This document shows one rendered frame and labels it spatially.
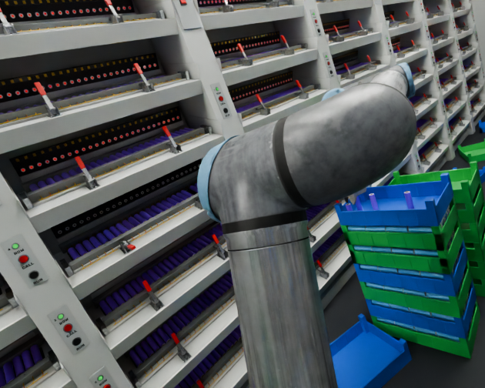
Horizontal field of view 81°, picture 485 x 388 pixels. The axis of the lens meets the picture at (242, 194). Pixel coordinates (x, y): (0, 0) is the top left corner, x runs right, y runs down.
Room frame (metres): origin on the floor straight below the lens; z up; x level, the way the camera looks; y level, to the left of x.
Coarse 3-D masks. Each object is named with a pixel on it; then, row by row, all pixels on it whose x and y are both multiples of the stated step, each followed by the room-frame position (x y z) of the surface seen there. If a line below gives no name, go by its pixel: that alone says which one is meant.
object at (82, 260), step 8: (184, 200) 0.94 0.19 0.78; (192, 200) 0.95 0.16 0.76; (176, 208) 0.91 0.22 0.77; (184, 208) 0.92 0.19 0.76; (160, 216) 0.87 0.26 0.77; (168, 216) 0.89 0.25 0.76; (144, 224) 0.85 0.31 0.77; (152, 224) 0.86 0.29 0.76; (160, 224) 0.86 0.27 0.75; (128, 232) 0.82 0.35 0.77; (136, 232) 0.83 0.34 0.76; (112, 240) 0.80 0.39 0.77; (96, 248) 0.77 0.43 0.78; (104, 248) 0.77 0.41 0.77; (112, 248) 0.79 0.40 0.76; (80, 256) 0.75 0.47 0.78; (88, 256) 0.75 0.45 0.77; (96, 256) 0.76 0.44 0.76; (104, 256) 0.75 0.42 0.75; (72, 264) 0.72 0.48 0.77; (80, 264) 0.73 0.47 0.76
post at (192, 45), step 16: (144, 0) 1.13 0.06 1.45; (160, 0) 1.05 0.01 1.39; (192, 0) 1.07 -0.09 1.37; (176, 16) 1.02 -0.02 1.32; (192, 32) 1.04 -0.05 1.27; (160, 48) 1.15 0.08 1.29; (176, 48) 1.07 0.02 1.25; (192, 48) 1.03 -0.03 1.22; (208, 48) 1.06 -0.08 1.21; (208, 64) 1.05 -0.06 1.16; (208, 80) 1.03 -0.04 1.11; (192, 96) 1.09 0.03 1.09; (208, 96) 1.02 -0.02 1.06; (192, 112) 1.12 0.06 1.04; (208, 112) 1.05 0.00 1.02; (224, 128) 1.03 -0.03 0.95; (240, 128) 1.07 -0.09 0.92
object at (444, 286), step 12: (360, 276) 0.93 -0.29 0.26; (372, 276) 0.89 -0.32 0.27; (384, 276) 0.86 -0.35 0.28; (396, 276) 0.82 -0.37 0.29; (408, 276) 0.79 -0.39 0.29; (444, 276) 0.71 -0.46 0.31; (456, 276) 0.73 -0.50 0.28; (408, 288) 0.80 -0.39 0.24; (420, 288) 0.77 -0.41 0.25; (432, 288) 0.75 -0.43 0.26; (444, 288) 0.72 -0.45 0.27; (456, 288) 0.71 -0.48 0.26
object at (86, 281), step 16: (192, 176) 1.11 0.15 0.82; (160, 192) 1.02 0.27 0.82; (128, 208) 0.95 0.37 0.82; (192, 208) 0.93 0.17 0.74; (96, 224) 0.89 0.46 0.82; (176, 224) 0.86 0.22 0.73; (192, 224) 0.89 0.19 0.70; (64, 240) 0.83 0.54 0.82; (144, 240) 0.81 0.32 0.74; (160, 240) 0.82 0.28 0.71; (64, 256) 0.80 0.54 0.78; (112, 256) 0.76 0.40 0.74; (128, 256) 0.76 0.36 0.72; (144, 256) 0.79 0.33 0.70; (64, 272) 0.74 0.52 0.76; (80, 272) 0.72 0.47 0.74; (96, 272) 0.71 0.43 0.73; (112, 272) 0.73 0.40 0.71; (80, 288) 0.68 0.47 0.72; (96, 288) 0.71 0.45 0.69
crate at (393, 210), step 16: (448, 176) 0.82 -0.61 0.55; (368, 192) 1.03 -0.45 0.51; (384, 192) 0.99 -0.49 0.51; (400, 192) 0.94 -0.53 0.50; (416, 192) 0.90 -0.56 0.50; (432, 192) 0.87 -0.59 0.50; (448, 192) 0.80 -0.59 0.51; (336, 208) 0.93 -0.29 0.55; (352, 208) 1.00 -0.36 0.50; (368, 208) 0.97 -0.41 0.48; (384, 208) 0.92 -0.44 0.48; (400, 208) 0.88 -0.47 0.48; (416, 208) 0.83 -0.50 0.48; (432, 208) 0.71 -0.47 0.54; (352, 224) 0.90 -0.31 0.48; (368, 224) 0.86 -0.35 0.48; (384, 224) 0.82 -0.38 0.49; (400, 224) 0.78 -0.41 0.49; (416, 224) 0.74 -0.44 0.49; (432, 224) 0.71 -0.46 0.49
